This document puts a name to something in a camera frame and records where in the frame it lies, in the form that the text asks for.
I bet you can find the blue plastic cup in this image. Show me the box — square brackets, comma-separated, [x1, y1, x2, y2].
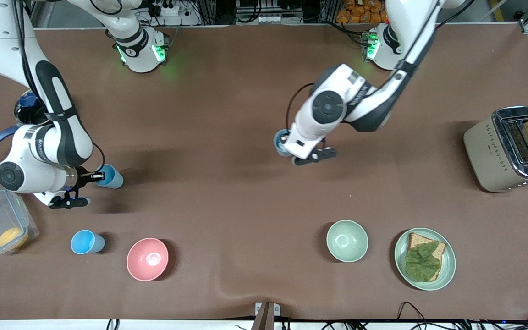
[71, 230, 106, 255]
[96, 164, 124, 190]
[273, 129, 295, 158]

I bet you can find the orange round fruit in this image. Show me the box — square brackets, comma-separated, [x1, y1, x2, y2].
[0, 227, 29, 251]

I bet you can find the pink bowl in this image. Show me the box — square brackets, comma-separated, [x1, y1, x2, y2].
[126, 237, 169, 281]

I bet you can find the pale green bowl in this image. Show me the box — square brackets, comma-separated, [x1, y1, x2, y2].
[326, 220, 369, 263]

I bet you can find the bag of orange buns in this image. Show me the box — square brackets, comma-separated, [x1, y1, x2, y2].
[335, 0, 393, 25]

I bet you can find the brown bread slice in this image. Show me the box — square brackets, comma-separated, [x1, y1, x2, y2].
[405, 232, 447, 281]

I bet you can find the green lettuce leaf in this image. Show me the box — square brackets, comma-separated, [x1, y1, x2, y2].
[404, 242, 442, 282]

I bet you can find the beige metal toaster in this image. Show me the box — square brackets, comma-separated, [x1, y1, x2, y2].
[463, 106, 528, 193]

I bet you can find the pale green plate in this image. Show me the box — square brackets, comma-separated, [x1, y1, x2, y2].
[394, 228, 457, 291]

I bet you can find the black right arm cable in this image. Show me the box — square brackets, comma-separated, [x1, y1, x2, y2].
[92, 142, 106, 173]

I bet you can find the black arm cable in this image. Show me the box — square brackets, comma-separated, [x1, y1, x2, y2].
[92, 142, 106, 173]
[285, 82, 316, 134]

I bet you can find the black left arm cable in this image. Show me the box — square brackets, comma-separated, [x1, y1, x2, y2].
[285, 82, 316, 134]

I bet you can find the black saucepan blue handle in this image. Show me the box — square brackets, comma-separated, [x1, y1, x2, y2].
[0, 90, 49, 158]

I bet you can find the metal table edge bracket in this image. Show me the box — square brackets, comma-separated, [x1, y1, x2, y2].
[251, 301, 281, 330]

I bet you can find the black looped floor cable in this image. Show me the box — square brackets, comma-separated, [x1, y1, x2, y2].
[397, 301, 432, 322]

